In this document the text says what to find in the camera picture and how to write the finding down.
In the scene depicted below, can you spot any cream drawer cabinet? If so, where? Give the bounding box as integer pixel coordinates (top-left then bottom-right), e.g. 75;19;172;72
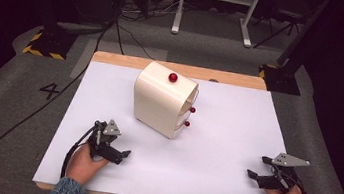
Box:
127;58;204;143

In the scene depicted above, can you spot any white table mat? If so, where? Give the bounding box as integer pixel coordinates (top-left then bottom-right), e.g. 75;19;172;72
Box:
31;55;297;194

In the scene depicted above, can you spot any black slanted stand pole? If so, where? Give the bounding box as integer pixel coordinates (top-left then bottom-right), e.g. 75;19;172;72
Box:
276;0;334;73

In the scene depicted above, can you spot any black tripod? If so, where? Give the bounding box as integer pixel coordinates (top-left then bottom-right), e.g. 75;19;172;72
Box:
252;2;308;55

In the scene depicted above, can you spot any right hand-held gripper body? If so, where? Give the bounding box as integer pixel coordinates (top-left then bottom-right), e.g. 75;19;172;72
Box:
255;149;312;194

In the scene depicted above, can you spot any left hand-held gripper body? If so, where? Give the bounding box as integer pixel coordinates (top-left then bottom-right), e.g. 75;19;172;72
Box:
85;116;129;166

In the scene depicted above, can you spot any red ball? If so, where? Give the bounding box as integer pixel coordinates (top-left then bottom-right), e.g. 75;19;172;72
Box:
167;71;179;84

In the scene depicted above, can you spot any thin black floor cable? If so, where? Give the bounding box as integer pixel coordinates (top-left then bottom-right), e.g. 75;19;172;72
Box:
111;22;159;60

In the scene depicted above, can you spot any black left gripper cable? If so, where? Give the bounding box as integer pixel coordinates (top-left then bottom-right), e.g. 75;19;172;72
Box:
60;119;101;182

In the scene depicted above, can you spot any person's left hand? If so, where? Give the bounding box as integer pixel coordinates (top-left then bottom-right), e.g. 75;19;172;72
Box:
64;141;113;189

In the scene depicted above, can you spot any long black floor cable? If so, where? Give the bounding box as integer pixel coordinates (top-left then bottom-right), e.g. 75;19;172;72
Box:
0;3;119;194

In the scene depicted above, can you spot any black yellow striped stand base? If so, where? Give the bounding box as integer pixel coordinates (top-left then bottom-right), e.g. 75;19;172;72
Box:
256;61;305;97
20;24;79;63

